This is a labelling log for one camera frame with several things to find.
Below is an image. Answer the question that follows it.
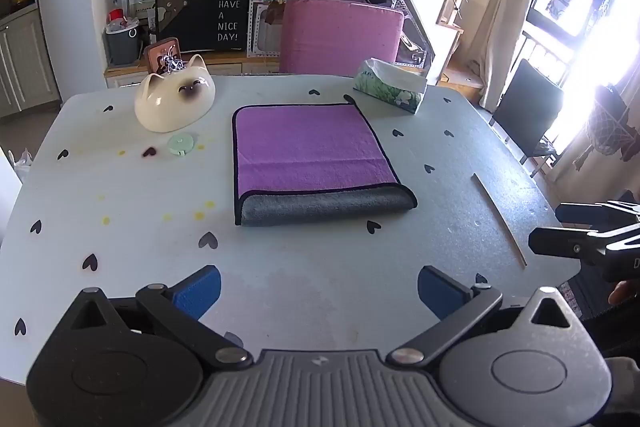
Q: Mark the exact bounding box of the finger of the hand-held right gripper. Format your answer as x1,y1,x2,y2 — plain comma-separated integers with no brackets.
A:
528,223,640,266
556,199,640,229

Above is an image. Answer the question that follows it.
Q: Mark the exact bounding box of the cat-shaped ceramic bowl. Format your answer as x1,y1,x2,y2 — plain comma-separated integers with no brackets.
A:
134,53,217,134

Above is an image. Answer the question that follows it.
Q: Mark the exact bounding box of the purple and grey towel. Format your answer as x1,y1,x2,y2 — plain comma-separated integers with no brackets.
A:
231,103,419,228

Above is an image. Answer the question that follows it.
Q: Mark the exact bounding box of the thin wooden stick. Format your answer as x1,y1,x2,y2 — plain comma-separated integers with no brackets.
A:
471,173,529,269

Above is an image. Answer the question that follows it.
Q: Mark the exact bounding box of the person's right hand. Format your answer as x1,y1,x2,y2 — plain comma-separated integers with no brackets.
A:
608,280,640,306

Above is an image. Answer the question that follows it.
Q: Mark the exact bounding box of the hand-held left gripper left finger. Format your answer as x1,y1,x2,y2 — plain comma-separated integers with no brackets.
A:
65,265,254,370

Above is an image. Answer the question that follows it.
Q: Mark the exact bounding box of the round green tape measure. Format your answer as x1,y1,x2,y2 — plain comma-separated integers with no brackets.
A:
167,134,197,156

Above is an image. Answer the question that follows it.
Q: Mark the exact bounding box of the hanging net bag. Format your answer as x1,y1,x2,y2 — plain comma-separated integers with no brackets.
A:
574,84,637,168

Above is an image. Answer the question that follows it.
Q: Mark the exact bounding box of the white cabinet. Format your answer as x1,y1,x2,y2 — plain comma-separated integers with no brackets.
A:
0,6,61,118

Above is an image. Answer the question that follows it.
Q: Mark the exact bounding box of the black printed banner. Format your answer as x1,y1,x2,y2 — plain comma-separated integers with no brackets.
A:
155,0,251,54

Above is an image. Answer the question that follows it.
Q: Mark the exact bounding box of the black chair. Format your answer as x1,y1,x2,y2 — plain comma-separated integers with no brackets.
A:
488,59,566,178

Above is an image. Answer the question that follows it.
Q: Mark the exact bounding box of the grey waste bin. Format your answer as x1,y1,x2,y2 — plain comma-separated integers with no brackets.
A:
103,19,141,67

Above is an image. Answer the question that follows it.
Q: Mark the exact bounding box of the white plastic bag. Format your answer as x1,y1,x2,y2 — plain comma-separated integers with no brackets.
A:
9,149,34,184

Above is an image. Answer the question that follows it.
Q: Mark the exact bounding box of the green floral tissue box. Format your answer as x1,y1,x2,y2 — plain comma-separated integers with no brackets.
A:
352,58,429,114

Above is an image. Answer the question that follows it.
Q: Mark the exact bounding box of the pink upholstered chair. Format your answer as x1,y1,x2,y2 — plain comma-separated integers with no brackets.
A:
278,0,405,78

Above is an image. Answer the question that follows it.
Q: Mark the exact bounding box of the brown wooden box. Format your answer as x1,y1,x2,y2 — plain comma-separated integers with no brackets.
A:
143,36,181,76

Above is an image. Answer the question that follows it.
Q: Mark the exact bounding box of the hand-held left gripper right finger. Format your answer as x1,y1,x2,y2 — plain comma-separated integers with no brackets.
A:
386,265,584,369

